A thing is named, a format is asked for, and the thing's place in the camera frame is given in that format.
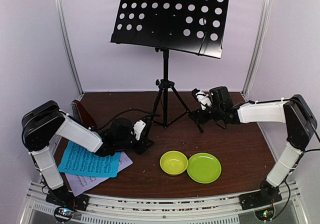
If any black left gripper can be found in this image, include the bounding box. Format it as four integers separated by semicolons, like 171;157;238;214
115;134;155;156

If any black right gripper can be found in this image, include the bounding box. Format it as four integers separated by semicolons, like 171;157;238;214
188;104;223;125

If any blue sheet music page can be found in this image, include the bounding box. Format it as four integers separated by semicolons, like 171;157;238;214
58;141;121;178

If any black perforated music stand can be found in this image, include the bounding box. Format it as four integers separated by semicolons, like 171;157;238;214
110;0;229;128

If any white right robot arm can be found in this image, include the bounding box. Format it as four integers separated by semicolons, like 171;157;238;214
188;86;318;205

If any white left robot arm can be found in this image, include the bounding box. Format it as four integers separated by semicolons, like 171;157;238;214
21;100;155;206

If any lime green bowl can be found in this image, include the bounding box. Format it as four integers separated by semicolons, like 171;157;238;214
159;150;189;177

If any lime green plate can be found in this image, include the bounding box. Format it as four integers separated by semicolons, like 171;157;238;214
186;152;222;184

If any brown wooden metronome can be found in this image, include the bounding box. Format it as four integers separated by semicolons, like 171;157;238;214
71;99;97;129

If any white sheet music page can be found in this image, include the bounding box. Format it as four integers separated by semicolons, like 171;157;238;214
64;151;134;198

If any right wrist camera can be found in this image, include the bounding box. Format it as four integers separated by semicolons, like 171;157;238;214
191;88;212;111

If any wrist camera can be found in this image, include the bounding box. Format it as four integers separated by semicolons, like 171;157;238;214
133;119;146;141
191;88;212;111

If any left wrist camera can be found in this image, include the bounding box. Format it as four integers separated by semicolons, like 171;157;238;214
133;119;146;141

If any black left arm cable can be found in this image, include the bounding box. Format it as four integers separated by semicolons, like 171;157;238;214
96;108;161;131

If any aluminium front rail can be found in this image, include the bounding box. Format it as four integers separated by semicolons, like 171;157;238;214
18;190;309;224

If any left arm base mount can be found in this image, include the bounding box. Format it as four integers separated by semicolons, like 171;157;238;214
45;193;90;224

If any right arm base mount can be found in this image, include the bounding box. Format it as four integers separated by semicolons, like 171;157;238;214
239;191;283;222

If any right aluminium frame post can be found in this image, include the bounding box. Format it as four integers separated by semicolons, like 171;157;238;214
242;0;272;100

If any aluminium frame post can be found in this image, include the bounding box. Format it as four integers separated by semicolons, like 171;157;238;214
242;0;272;100
54;0;84;97

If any left aluminium frame post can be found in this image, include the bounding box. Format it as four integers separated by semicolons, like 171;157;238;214
54;0;84;97

